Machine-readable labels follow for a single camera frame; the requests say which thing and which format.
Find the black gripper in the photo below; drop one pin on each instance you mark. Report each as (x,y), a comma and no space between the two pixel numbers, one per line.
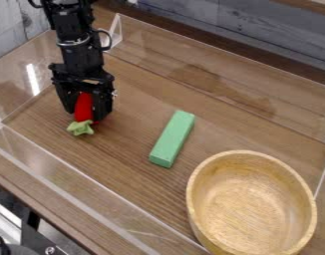
(97,82)

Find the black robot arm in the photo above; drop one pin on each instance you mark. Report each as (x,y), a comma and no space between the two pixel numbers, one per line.
(78,38)

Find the red plush strawberry toy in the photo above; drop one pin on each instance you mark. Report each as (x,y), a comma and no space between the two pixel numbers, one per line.
(84,121)

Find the clear acrylic enclosure wall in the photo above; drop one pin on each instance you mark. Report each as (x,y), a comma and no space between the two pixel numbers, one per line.
(93,183)

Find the clear acrylic corner bracket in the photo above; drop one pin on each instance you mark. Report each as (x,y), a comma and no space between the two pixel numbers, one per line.
(113,36)

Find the wooden bowl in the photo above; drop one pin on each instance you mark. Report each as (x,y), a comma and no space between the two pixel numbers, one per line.
(251,205)

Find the green rectangular block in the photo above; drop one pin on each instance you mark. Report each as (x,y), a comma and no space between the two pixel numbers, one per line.
(172,139)

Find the black device at corner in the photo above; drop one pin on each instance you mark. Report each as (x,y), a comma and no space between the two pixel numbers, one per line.
(34,244)

